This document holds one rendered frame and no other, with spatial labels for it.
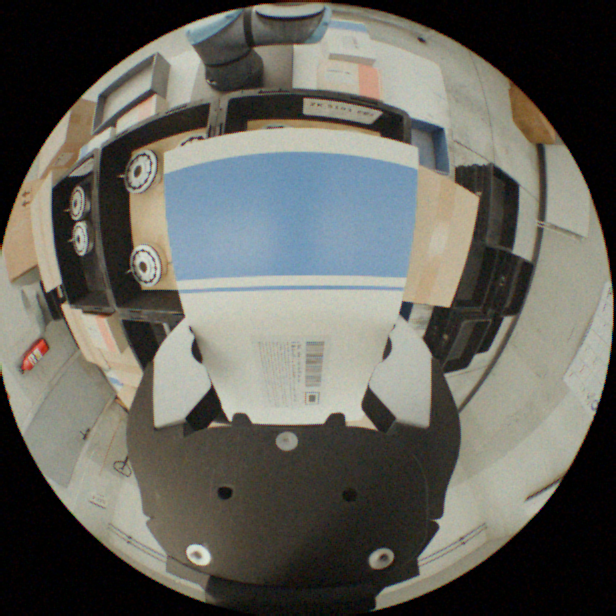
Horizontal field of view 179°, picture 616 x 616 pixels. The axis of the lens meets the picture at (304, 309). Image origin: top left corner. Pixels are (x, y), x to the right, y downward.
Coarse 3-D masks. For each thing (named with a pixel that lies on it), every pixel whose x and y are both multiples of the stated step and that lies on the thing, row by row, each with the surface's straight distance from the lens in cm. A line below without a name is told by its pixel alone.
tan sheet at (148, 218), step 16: (160, 144) 53; (176, 144) 50; (160, 192) 50; (144, 208) 53; (160, 208) 50; (144, 224) 53; (160, 224) 50; (144, 240) 54; (160, 240) 50; (144, 288) 58; (160, 288) 54; (176, 288) 51
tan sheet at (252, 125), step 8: (256, 120) 45; (264, 120) 44; (272, 120) 44; (280, 120) 44; (288, 120) 44; (296, 120) 44; (304, 120) 44; (248, 128) 44; (256, 128) 44; (320, 128) 43; (328, 128) 43; (336, 128) 44; (344, 128) 44; (352, 128) 45; (360, 128) 45
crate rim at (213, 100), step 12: (180, 108) 42; (192, 108) 40; (216, 108) 37; (144, 120) 46; (156, 120) 44; (216, 120) 36; (120, 132) 50; (108, 144) 53; (96, 168) 54; (96, 180) 53; (96, 192) 52; (96, 204) 52; (96, 216) 52; (108, 276) 52; (108, 288) 53; (120, 312) 54; (132, 312) 50; (144, 312) 47; (156, 312) 44; (168, 312) 42; (180, 312) 40
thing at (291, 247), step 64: (192, 192) 10; (256, 192) 9; (320, 192) 9; (384, 192) 10; (192, 256) 10; (256, 256) 9; (320, 256) 9; (384, 256) 10; (192, 320) 12; (256, 320) 10; (320, 320) 10; (384, 320) 11; (256, 384) 14; (320, 384) 14
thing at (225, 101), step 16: (224, 96) 38; (240, 96) 37; (256, 96) 36; (304, 96) 36; (320, 96) 35; (336, 96) 36; (352, 96) 36; (224, 112) 36; (400, 112) 38; (224, 128) 34
